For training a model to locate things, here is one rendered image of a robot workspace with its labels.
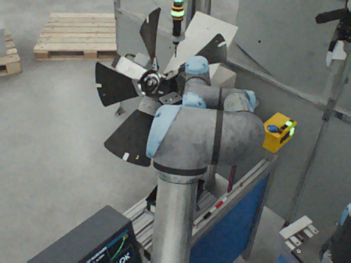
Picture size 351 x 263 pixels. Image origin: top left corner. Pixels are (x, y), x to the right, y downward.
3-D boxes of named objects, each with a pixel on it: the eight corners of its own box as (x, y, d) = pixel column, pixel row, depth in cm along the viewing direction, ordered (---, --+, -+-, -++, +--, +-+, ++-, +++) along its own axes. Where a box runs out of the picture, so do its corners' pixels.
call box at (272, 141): (273, 128, 175) (277, 111, 169) (292, 139, 170) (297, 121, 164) (254, 145, 166) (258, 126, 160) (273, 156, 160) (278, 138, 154)
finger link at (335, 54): (338, 71, 120) (351, 44, 117) (321, 64, 123) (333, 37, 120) (341, 71, 122) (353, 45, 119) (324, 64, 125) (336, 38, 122)
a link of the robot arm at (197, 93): (218, 105, 109) (220, 78, 116) (180, 100, 110) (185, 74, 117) (215, 120, 115) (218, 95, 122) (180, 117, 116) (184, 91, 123)
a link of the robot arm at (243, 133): (282, 124, 70) (255, 82, 117) (223, 118, 70) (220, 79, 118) (273, 181, 72) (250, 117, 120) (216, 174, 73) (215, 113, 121)
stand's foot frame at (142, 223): (179, 178, 277) (180, 170, 272) (227, 213, 252) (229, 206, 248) (114, 228, 240) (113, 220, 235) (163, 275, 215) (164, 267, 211)
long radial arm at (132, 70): (171, 83, 185) (159, 77, 175) (164, 96, 186) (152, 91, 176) (134, 62, 201) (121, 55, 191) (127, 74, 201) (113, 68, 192)
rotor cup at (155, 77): (146, 93, 173) (129, 86, 162) (164, 69, 170) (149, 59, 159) (164, 112, 165) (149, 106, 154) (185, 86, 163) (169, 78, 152)
